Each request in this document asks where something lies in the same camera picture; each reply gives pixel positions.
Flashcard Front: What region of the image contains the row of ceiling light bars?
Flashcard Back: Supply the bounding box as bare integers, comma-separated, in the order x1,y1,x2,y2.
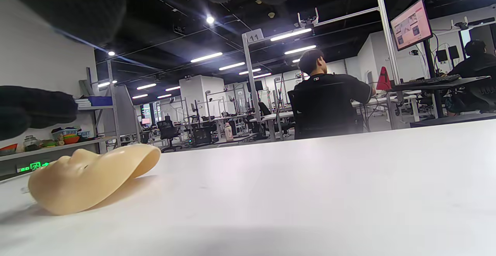
97,0,496,100

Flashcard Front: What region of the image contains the green lit sign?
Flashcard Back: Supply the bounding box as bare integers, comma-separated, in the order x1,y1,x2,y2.
16,161,51,173

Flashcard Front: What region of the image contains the person's left hand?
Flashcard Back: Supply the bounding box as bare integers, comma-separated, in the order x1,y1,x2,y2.
0,86,79,141

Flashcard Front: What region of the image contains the glass jar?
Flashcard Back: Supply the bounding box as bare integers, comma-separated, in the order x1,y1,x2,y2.
23,135,39,152

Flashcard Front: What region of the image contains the white aluminium frame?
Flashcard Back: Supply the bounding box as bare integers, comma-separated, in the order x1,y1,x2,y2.
242,0,400,132

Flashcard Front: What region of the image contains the red cone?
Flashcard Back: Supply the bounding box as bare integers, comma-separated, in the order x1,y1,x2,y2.
376,67,393,90

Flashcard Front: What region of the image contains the person's right hand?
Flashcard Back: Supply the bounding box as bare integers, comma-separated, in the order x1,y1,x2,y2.
0,0,351,47

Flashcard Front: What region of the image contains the dark small table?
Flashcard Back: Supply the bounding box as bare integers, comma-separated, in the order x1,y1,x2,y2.
211,133,258,145

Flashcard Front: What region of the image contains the blue box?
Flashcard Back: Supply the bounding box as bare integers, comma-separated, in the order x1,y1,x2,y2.
76,96,113,107

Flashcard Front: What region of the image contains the grey metal shelf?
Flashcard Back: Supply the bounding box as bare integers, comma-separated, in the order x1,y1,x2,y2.
0,60,121,171

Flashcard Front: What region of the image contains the dark desk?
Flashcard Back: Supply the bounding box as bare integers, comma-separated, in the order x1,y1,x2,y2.
391,76,491,119

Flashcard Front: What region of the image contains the black keyboard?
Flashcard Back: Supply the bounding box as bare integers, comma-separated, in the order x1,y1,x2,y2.
403,74,462,86

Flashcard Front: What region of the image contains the beige mannequin face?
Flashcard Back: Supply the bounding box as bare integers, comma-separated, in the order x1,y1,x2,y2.
28,144,161,216

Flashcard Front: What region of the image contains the pink screen monitor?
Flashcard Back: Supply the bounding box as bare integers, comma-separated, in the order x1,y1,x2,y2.
390,0,433,52

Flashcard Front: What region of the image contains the stack of plastic baskets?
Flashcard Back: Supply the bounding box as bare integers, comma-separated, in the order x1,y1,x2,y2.
52,127,91,146

